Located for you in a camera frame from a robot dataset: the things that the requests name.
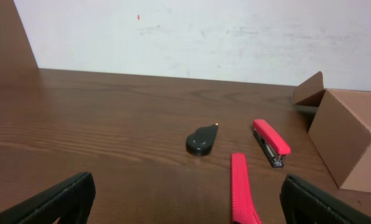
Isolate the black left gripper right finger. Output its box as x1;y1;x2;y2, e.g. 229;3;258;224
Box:
279;174;371;224

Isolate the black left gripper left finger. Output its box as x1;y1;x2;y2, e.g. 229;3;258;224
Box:
0;172;96;224

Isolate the red utility knife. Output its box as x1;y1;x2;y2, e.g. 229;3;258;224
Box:
231;152;261;224

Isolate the red stapler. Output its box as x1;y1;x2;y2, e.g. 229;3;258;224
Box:
252;119;291;168

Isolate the brown cardboard box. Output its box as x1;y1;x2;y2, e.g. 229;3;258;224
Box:
293;72;371;193

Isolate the black teardrop tape dispenser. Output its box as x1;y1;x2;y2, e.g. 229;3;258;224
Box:
185;123;218;156

